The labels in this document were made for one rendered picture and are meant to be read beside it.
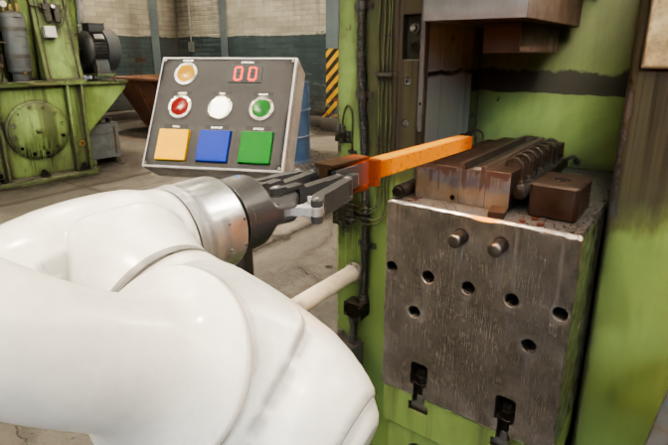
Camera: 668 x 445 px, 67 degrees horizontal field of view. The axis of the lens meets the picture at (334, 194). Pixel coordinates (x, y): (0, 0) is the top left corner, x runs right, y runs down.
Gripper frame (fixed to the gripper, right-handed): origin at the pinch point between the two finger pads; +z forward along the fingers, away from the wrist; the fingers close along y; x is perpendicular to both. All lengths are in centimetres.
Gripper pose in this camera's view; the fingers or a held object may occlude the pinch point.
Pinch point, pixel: (344, 176)
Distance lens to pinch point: 63.4
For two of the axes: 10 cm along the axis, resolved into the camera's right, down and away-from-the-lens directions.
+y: 8.1, 1.6, -5.7
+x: -0.1, -9.6, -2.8
